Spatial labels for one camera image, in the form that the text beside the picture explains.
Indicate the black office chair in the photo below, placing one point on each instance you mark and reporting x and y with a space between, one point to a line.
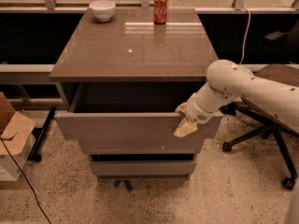
280 73

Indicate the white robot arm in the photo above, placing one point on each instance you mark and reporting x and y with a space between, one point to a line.
248 172

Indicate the grey drawer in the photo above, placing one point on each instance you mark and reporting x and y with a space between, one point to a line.
142 168
160 150
131 116

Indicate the black stand foot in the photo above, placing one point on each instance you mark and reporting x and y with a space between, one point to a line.
39 134

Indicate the grey middle drawer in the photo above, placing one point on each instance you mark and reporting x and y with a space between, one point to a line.
160 150

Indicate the white ceramic bowl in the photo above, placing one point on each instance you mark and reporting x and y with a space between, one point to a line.
103 10

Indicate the cardboard box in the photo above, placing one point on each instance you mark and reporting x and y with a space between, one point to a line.
17 134

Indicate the grey drawer cabinet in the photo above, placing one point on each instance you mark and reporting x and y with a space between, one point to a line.
132 48

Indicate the grey bottom drawer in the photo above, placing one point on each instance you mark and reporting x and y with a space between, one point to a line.
142 168

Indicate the grey top drawer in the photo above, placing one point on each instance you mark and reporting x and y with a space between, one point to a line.
131 116

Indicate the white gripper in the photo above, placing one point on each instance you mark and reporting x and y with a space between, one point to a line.
196 113

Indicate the red cola can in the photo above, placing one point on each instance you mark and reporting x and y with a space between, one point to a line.
160 11

